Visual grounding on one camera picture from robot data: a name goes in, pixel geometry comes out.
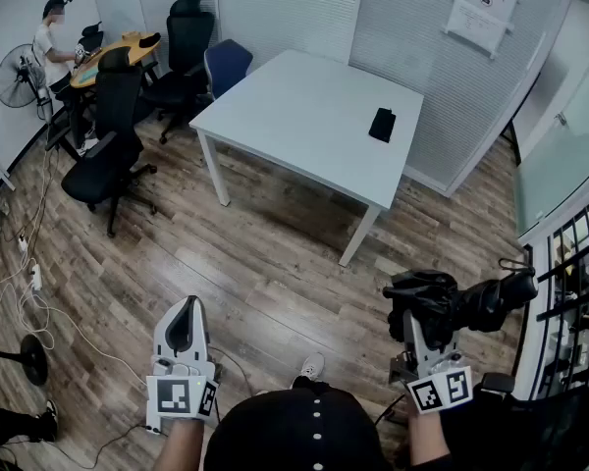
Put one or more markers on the person's white shoe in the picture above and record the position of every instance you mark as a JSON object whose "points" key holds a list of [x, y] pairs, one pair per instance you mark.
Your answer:
{"points": [[311, 368]]}

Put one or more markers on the white power strip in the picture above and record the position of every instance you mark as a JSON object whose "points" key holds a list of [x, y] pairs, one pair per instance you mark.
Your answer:
{"points": [[37, 277]]}

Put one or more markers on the black object on wooden table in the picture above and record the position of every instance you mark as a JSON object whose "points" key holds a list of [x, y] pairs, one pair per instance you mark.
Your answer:
{"points": [[148, 41]]}

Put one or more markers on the white square table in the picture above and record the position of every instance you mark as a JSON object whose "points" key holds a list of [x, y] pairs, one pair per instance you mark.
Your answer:
{"points": [[309, 116]]}

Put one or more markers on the black high-back office chair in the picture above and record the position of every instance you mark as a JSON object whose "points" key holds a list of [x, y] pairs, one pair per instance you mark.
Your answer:
{"points": [[189, 42], [113, 140], [91, 39]]}

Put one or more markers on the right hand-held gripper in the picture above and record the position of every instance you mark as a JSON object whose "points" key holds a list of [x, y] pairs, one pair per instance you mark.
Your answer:
{"points": [[439, 390]]}

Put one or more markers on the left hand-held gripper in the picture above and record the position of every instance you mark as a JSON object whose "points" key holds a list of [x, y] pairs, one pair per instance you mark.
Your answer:
{"points": [[176, 396]]}

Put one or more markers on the blue chair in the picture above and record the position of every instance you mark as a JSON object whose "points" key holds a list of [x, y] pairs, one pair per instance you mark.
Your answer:
{"points": [[226, 64]]}

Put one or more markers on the person's black buttoned shirt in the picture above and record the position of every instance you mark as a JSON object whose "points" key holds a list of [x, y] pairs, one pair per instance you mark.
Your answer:
{"points": [[294, 434]]}

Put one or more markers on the black round pedestal table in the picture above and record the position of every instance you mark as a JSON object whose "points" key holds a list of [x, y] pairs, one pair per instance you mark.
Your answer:
{"points": [[33, 366]]}

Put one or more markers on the person's left forearm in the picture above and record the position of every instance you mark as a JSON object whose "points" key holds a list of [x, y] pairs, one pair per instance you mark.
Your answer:
{"points": [[179, 447]]}

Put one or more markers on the standing floor fan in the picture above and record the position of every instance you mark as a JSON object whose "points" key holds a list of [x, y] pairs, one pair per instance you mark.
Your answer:
{"points": [[12, 76]]}

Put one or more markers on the person's right forearm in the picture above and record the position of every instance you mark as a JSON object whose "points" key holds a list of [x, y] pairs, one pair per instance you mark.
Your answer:
{"points": [[427, 439]]}

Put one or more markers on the oval wooden table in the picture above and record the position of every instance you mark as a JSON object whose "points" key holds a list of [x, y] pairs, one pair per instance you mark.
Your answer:
{"points": [[123, 52]]}

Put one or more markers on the black wallet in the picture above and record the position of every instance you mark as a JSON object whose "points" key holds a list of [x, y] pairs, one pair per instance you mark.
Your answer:
{"points": [[382, 124]]}

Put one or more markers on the white wall sign holder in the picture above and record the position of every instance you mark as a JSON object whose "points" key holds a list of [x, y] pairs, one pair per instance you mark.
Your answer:
{"points": [[481, 15]]}

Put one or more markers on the black window grille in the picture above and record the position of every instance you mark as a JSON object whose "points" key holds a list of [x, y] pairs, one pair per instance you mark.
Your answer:
{"points": [[569, 282]]}

